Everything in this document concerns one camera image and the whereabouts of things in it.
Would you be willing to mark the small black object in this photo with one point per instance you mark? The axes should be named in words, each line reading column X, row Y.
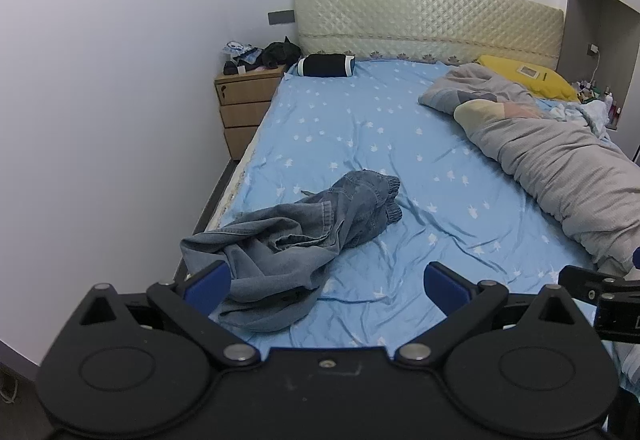
column 230, row 67

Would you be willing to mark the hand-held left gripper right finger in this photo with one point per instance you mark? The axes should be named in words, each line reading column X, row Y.
column 445, row 287

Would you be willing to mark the grey patchwork quilt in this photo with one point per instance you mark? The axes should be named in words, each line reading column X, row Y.
column 565, row 169

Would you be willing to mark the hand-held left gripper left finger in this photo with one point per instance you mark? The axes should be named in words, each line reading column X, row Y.
column 207, row 287

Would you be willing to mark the bed with blue star sheet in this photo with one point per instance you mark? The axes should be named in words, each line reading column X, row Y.
column 400, row 180

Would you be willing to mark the crumpled pale blue cloth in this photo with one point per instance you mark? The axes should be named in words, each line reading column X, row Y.
column 590, row 114

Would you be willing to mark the yellow pillow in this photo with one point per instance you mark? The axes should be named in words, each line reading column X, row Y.
column 555, row 84

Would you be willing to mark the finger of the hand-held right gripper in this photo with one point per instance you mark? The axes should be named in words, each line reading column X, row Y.
column 585, row 279
column 617, row 320

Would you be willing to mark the small white card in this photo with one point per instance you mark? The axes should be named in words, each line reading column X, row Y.
column 528, row 70

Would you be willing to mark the cream quilted headboard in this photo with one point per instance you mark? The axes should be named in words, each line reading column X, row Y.
column 425, row 19

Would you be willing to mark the blue white patterned item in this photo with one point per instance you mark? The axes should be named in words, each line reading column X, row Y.
column 245, row 50

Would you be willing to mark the grey-blue denim jeans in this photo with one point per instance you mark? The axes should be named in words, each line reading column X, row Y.
column 280, row 240

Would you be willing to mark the cluster of small bottles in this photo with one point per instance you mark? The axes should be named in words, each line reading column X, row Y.
column 611, row 107

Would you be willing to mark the black cloth bundle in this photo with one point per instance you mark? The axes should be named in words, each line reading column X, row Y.
column 280, row 52

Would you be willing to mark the black cylindrical bolster pillow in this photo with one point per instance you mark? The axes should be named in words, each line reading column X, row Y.
column 325, row 65

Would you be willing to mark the grey wall switch plate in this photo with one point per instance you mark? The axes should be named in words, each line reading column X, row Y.
column 281, row 17

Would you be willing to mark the wooden nightstand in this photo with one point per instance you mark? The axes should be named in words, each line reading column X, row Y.
column 245, row 114

